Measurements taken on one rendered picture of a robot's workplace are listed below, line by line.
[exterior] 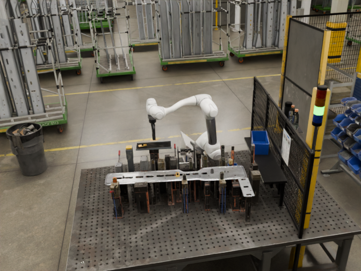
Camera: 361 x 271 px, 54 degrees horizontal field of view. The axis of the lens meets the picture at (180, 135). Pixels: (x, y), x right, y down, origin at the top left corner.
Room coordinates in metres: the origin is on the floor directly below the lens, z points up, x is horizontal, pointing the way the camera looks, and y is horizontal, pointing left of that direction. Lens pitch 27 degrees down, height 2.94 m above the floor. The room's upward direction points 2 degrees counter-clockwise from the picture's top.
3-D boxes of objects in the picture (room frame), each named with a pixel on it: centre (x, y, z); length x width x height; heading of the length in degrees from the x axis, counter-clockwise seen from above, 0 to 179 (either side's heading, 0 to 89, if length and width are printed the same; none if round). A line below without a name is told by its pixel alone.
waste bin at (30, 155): (4.77, 2.30, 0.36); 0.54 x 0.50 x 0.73; 8
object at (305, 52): (5.13, -1.84, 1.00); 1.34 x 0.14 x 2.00; 8
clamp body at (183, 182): (2.77, -0.02, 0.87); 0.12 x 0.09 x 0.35; 2
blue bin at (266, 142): (3.36, -0.84, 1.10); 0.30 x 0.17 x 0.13; 172
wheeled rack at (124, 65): (9.75, 1.72, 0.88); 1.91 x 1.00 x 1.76; 9
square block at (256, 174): (2.83, -0.70, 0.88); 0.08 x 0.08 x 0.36; 2
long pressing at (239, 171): (2.94, 0.06, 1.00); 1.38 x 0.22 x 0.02; 92
